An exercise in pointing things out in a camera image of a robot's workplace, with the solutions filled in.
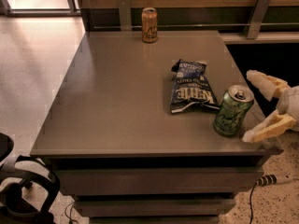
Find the thin floor cable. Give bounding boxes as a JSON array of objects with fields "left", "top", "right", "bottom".
[{"left": 64, "top": 201, "right": 78, "bottom": 224}]

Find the green soda can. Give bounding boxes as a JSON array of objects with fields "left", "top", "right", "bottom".
[{"left": 213, "top": 85, "right": 254, "bottom": 136}]

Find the white power strip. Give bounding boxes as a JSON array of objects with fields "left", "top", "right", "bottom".
[{"left": 256, "top": 175, "right": 293, "bottom": 187}]

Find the black power cable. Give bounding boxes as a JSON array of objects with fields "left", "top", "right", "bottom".
[{"left": 248, "top": 184, "right": 258, "bottom": 224}]

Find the orange soda can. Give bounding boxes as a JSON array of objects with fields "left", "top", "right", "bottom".
[{"left": 141, "top": 7, "right": 158, "bottom": 43}]

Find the middle grey drawer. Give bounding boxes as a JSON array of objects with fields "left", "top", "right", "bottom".
[{"left": 75, "top": 199, "right": 235, "bottom": 217}]

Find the grey drawer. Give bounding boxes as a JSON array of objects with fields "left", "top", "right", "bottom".
[
  {"left": 57, "top": 167, "right": 263, "bottom": 196},
  {"left": 75, "top": 199, "right": 235, "bottom": 217},
  {"left": 89, "top": 216, "right": 219, "bottom": 224}
]

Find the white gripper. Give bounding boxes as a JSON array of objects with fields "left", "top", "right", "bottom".
[{"left": 242, "top": 70, "right": 299, "bottom": 143}]

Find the top grey drawer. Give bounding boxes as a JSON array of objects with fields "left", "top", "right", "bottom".
[{"left": 57, "top": 167, "right": 263, "bottom": 196}]

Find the metal window frame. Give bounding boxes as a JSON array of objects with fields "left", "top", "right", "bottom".
[{"left": 0, "top": 0, "right": 80, "bottom": 17}]

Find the left metal bracket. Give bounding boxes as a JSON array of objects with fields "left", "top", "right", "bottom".
[{"left": 118, "top": 0, "right": 132, "bottom": 31}]

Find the bottom grey drawer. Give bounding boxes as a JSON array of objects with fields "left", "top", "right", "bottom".
[{"left": 89, "top": 216, "right": 219, "bottom": 224}]

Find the blue kettle chips bag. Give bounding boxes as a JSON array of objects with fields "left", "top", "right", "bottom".
[{"left": 170, "top": 60, "right": 219, "bottom": 114}]

